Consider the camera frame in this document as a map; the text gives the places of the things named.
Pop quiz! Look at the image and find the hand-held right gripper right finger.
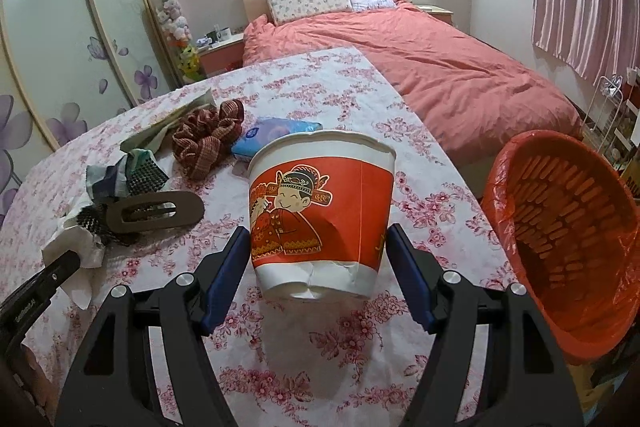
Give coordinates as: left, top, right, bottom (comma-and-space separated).
386, 223, 586, 427

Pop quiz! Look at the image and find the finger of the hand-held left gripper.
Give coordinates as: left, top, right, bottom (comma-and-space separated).
0, 249, 83, 348

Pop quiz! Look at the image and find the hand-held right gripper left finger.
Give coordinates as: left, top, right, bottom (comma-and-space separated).
54, 226, 251, 427

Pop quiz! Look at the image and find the blue-green snack packet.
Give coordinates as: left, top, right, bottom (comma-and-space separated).
86, 149, 151, 208

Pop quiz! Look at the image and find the red and white noodle cup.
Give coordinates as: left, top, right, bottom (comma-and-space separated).
247, 130, 398, 303

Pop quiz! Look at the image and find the pale green sock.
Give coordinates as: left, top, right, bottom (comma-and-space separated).
120, 122, 176, 155

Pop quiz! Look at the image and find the orange plastic basket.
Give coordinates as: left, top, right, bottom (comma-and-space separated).
481, 130, 640, 365

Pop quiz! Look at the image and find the crumpled white tissue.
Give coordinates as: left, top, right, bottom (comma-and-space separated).
42, 202, 106, 310

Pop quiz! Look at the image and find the brown oval hair clip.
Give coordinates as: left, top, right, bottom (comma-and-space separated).
102, 190, 205, 235

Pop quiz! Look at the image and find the brown checked scrunchie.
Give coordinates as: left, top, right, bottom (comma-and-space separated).
172, 99, 245, 180

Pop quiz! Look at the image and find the blue tissue packet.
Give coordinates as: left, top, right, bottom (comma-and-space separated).
231, 117, 322, 158

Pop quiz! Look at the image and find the pink floral tablecloth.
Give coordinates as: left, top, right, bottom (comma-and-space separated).
0, 46, 516, 427

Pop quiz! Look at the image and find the pink bed duvet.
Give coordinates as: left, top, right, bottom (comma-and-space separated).
242, 2, 583, 168

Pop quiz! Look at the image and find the pink nightstand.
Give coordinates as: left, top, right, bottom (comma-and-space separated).
197, 32, 246, 78

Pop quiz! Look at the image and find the flower-printed wardrobe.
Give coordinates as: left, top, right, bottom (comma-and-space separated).
0, 0, 176, 208

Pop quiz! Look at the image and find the plush toy display tube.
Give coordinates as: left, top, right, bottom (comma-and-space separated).
152, 0, 203, 80

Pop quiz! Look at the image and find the small bedside table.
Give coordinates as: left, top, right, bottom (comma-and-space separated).
415, 3, 455, 25

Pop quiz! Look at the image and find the white wire rack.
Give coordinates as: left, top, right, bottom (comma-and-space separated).
582, 72, 640, 168

